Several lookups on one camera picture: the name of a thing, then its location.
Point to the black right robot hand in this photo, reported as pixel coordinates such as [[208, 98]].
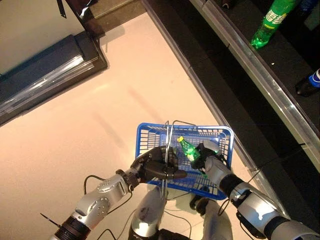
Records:
[[208, 147]]

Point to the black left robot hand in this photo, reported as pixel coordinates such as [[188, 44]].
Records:
[[155, 165]]

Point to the green Sprite bottle yellow cap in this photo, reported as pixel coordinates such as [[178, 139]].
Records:
[[270, 20], [190, 150]]

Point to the blue plastic shopping basket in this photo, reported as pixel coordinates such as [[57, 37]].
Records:
[[150, 135]]

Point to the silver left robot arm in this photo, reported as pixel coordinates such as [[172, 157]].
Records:
[[105, 195]]

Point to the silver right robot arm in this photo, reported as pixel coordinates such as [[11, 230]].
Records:
[[252, 207]]

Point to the silver right robot leg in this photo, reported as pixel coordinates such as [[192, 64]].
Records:
[[215, 225]]

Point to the dark side shelf unit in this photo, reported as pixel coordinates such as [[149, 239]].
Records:
[[50, 67]]

